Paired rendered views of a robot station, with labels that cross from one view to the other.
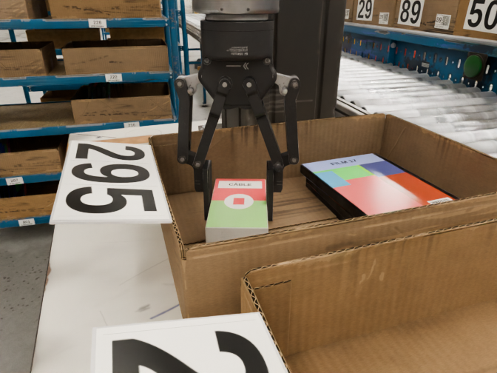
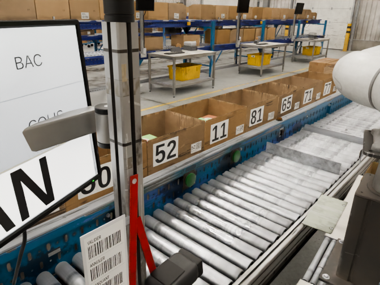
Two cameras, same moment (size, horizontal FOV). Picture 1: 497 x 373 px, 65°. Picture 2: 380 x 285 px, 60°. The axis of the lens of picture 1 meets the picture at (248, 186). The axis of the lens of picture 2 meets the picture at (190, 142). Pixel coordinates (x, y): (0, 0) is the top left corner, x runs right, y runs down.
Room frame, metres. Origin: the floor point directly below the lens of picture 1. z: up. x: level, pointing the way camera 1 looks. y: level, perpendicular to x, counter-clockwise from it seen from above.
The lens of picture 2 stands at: (1.78, 0.32, 1.57)
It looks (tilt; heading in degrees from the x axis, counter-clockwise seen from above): 22 degrees down; 235
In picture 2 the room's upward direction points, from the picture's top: 1 degrees clockwise
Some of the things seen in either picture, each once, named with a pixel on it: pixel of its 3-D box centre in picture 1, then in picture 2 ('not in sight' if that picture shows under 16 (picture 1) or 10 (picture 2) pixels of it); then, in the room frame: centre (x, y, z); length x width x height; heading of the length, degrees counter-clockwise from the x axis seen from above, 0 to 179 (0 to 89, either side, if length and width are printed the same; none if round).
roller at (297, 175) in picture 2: not in sight; (286, 173); (0.36, -0.74, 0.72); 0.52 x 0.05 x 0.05; 104
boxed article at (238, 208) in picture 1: (239, 212); not in sight; (0.43, 0.01, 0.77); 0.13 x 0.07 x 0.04; 179
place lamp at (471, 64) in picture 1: (471, 66); not in sight; (1.34, -0.74, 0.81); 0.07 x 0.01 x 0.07; 14
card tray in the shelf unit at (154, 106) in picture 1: (125, 101); not in sight; (1.77, 0.56, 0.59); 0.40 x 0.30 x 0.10; 102
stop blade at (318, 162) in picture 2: not in sight; (300, 158); (0.21, -0.78, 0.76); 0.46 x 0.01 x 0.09; 104
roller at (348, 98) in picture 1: (411, 98); (176, 253); (1.25, -0.52, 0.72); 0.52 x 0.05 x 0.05; 104
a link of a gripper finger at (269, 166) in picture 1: (269, 191); not in sight; (0.43, -0.03, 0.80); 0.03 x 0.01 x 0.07; 179
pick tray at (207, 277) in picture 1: (318, 193); not in sight; (0.43, -0.09, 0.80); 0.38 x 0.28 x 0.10; 108
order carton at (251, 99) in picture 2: not in sight; (244, 109); (0.26, -1.24, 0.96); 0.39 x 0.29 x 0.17; 14
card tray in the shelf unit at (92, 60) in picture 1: (118, 55); not in sight; (1.77, 0.56, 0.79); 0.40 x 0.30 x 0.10; 105
